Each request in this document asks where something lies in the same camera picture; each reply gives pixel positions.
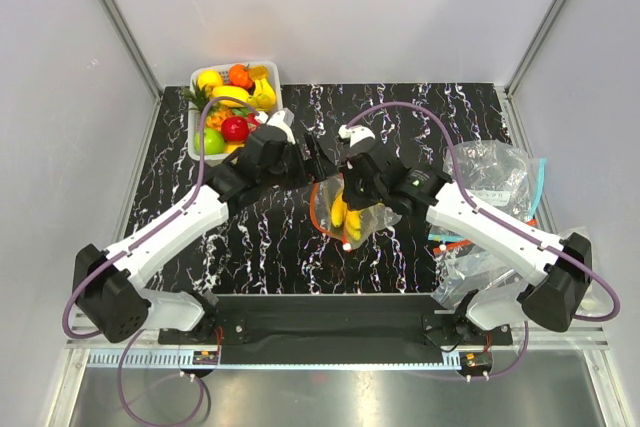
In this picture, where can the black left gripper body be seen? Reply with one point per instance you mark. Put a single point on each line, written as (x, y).
(292, 173)

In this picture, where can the green apple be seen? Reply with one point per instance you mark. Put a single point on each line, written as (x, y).
(210, 142)

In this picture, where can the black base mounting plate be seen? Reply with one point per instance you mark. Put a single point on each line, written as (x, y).
(341, 304)

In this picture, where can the clear bag red zipper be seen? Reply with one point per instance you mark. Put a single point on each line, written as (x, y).
(463, 269)

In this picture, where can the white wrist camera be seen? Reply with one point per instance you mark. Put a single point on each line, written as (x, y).
(358, 140)
(283, 120)

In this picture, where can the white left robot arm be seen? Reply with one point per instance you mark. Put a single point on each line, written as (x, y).
(109, 286)

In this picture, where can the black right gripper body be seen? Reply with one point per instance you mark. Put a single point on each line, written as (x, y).
(360, 194)

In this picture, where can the yellow banana bunch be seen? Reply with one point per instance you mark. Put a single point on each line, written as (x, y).
(345, 221)

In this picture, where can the white plastic fruit basket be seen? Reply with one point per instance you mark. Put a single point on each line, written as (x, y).
(203, 111)

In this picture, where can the yellow lemon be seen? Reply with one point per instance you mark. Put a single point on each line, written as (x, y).
(209, 79)

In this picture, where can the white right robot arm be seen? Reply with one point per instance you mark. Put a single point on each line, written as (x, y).
(552, 270)

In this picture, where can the yellow mango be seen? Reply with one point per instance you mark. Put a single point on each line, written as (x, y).
(230, 96)

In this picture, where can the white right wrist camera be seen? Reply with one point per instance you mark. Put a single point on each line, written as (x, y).
(358, 140)

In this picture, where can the red apple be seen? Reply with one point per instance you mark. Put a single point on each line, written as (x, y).
(235, 129)

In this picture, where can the red dragon fruit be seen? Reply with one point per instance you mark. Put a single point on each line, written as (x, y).
(253, 121)

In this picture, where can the orange tangerine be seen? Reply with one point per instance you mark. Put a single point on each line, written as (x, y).
(239, 76)

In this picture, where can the clear bag orange zipper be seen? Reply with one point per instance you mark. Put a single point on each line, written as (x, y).
(374, 219)

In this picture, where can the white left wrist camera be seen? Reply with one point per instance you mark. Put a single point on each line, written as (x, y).
(283, 120)

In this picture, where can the yellow starfruit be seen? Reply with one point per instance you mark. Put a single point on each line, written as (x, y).
(264, 97)

